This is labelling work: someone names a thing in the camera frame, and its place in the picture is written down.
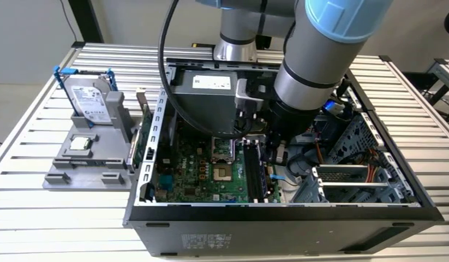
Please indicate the green motherboard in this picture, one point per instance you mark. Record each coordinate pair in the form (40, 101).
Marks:
(188, 188)

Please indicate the black RAM slot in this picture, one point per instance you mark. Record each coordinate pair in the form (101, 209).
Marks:
(250, 172)
(264, 200)

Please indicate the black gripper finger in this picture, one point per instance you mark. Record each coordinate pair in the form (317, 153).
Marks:
(280, 152)
(270, 151)

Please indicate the grey parts rack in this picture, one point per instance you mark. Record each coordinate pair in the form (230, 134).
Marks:
(100, 142)

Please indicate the silver CPU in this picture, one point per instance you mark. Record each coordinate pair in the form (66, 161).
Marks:
(80, 143)

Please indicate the metal side table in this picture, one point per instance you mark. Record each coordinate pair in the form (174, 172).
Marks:
(442, 66)

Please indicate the black open PC case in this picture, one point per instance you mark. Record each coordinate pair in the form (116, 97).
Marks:
(245, 240)

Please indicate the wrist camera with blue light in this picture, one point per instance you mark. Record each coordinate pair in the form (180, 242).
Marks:
(333, 107)

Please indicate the RAM stick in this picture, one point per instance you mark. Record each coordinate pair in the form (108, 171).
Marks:
(264, 174)

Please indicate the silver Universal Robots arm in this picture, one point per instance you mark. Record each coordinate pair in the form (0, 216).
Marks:
(318, 68)

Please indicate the thin metal locking lever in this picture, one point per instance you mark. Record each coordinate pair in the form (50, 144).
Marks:
(234, 150)

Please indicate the black metal post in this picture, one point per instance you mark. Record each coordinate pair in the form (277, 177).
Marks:
(86, 21)

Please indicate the green graphics card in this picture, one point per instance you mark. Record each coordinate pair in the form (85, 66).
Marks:
(136, 152)

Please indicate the hard disk in blue carrier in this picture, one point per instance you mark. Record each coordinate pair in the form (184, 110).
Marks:
(86, 98)

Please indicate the grey power supply unit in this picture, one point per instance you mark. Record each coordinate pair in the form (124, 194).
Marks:
(202, 109)

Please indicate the CPU socket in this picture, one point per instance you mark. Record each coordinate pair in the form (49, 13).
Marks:
(221, 172)

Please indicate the metal disk bay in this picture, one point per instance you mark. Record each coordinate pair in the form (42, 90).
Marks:
(340, 174)

